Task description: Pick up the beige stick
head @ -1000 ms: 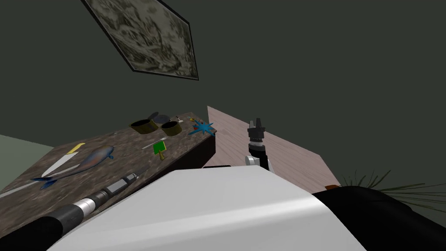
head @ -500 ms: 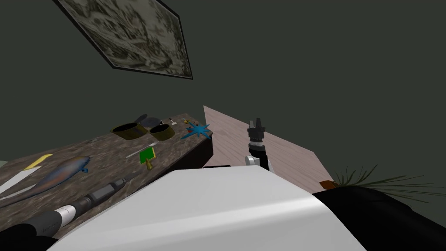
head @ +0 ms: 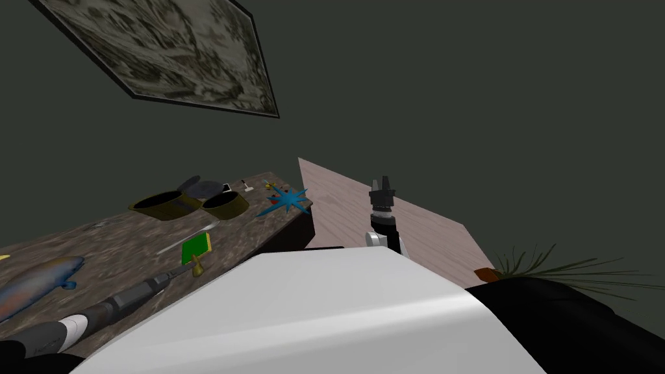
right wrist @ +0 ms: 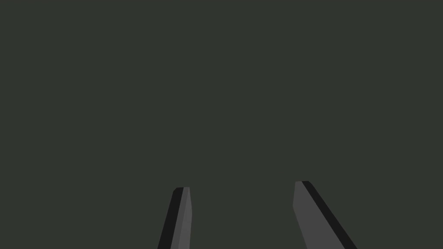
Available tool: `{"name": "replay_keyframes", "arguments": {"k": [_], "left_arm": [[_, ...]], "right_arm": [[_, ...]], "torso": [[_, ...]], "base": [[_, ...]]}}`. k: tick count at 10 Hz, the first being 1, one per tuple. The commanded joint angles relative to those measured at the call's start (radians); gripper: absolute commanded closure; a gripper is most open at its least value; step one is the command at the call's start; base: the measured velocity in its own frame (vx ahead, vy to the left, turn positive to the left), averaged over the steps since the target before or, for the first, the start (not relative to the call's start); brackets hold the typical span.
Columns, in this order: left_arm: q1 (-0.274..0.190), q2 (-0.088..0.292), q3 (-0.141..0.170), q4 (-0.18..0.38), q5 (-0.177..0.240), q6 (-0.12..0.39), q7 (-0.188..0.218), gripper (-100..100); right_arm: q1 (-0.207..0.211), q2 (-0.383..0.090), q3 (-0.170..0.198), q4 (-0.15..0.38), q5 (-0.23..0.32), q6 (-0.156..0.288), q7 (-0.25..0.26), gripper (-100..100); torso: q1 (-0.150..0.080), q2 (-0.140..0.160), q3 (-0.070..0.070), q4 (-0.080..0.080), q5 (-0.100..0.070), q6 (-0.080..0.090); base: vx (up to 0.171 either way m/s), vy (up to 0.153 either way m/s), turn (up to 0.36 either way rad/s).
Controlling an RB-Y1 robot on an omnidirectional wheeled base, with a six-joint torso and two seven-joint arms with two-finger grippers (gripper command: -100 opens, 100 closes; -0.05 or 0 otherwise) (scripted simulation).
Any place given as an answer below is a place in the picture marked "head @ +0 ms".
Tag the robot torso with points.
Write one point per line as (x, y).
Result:
(311, 317)

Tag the black framed wall picture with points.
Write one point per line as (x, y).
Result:
(166, 52)

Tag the green plant in orange pot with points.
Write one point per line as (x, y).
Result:
(540, 270)

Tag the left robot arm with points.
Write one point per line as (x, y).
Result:
(52, 332)

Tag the small olive bowl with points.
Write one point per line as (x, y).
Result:
(226, 205)

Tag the blue star-shaped object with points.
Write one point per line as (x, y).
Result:
(287, 201)

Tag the blue orange blimp-shaped object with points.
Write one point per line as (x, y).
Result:
(34, 284)

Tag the grey plate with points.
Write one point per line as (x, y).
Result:
(205, 188)

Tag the brown marble table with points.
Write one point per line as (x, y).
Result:
(124, 244)

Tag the large olive bowl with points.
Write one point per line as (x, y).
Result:
(163, 205)

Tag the small brass object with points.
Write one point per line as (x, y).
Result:
(198, 268)

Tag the small white object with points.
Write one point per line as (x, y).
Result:
(247, 185)

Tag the green sponge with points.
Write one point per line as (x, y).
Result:
(195, 248)

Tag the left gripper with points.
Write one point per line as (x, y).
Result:
(136, 294)

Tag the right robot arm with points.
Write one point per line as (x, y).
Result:
(561, 327)

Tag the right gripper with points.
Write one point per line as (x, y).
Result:
(382, 200)

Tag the silver spoon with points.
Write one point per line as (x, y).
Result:
(187, 239)

